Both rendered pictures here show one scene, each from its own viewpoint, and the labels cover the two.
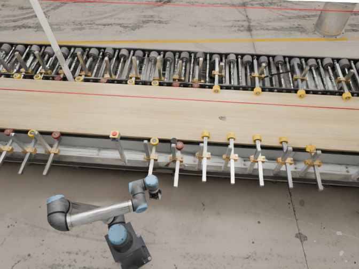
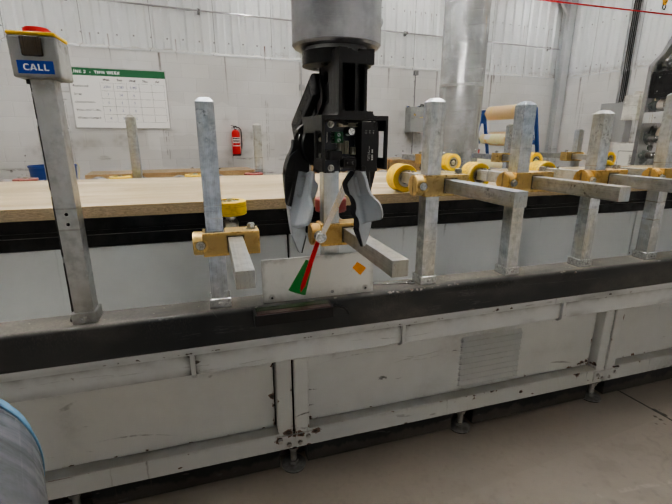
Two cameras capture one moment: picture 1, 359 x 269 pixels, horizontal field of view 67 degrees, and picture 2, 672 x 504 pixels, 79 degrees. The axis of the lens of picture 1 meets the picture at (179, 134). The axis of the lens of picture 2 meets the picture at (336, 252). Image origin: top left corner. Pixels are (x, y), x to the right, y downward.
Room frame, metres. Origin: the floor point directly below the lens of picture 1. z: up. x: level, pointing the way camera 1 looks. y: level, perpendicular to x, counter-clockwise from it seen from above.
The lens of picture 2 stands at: (0.43, 0.39, 1.06)
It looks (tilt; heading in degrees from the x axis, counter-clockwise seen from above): 16 degrees down; 337
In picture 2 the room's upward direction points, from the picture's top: straight up
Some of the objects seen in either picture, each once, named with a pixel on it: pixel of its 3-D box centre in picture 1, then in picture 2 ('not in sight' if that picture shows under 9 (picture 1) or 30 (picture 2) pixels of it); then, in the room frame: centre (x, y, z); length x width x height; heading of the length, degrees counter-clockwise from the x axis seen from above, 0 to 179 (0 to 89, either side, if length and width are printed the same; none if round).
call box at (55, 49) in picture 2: (115, 136); (42, 60); (1.33, 0.56, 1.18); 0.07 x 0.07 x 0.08; 84
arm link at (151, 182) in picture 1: (151, 182); not in sight; (0.85, 0.22, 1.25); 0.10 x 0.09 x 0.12; 106
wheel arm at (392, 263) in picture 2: (177, 165); (356, 239); (1.20, 0.02, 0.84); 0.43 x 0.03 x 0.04; 174
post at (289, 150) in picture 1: (281, 161); (659, 180); (1.18, -0.94, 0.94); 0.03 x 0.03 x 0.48; 84
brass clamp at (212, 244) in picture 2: (150, 157); (226, 241); (1.30, 0.28, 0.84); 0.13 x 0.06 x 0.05; 84
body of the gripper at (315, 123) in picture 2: (154, 192); (339, 115); (0.85, 0.22, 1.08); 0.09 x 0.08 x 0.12; 179
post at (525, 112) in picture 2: (226, 159); (514, 199); (1.23, -0.44, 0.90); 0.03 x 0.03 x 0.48; 84
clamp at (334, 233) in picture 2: (176, 158); (338, 231); (1.28, 0.03, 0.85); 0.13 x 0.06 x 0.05; 84
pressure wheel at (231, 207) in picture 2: (154, 143); (230, 221); (1.45, 0.25, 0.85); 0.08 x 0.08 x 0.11
